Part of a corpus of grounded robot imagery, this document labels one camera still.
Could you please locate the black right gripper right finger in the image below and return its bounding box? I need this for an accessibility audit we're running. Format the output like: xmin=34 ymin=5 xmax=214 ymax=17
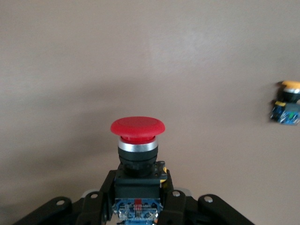
xmin=161 ymin=169 xmax=255 ymax=225

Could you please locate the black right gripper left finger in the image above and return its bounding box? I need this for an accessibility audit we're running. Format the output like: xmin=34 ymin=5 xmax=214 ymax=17
xmin=14 ymin=170 xmax=117 ymax=225

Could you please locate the red mushroom push button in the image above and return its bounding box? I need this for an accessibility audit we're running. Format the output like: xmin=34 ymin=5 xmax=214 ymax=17
xmin=110 ymin=116 xmax=168 ymax=225

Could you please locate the orange mushroom push button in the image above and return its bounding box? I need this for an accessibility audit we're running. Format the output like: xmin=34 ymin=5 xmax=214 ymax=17
xmin=268 ymin=80 xmax=300 ymax=128

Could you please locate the brown table cover sheet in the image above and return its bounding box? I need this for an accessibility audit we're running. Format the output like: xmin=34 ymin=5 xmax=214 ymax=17
xmin=0 ymin=0 xmax=300 ymax=225

